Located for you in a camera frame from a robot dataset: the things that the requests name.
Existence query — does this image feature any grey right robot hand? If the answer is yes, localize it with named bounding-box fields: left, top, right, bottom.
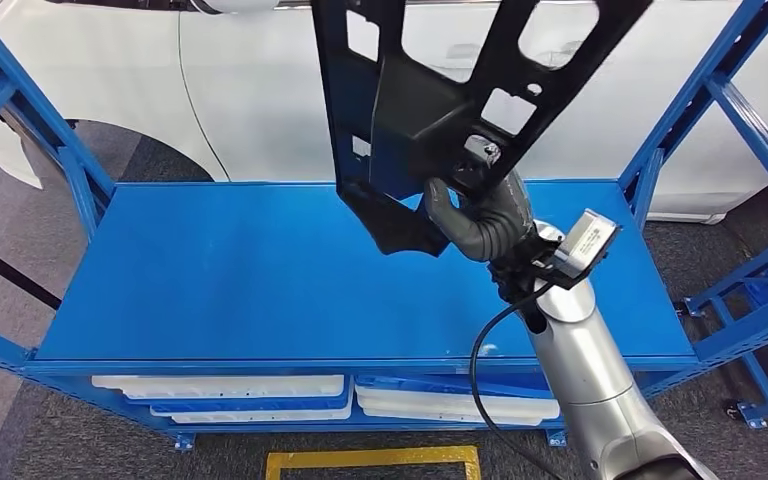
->
left=422, top=134, right=508, bottom=243

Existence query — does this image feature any blue plastic bin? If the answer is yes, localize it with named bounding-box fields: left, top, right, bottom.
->
left=355, top=374, right=554, bottom=401
left=148, top=390, right=355, bottom=415

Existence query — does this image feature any yellow tape floor square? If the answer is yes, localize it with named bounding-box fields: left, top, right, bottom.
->
left=264, top=445, right=483, bottom=480

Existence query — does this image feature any black plastic panel part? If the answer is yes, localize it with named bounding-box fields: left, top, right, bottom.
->
left=309, top=0, right=654, bottom=258

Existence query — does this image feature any white car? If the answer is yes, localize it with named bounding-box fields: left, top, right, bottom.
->
left=0, top=0, right=768, bottom=223

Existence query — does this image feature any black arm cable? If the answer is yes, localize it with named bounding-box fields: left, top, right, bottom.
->
left=468, top=281, right=558, bottom=480

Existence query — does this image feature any black pole stand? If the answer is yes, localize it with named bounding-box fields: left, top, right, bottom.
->
left=0, top=231, right=64, bottom=311

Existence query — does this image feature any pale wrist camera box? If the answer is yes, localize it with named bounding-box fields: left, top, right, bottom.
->
left=542, top=208, right=622, bottom=291

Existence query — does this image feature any blue metal shelf rack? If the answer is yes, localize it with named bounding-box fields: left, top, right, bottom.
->
left=0, top=0, right=768, bottom=453

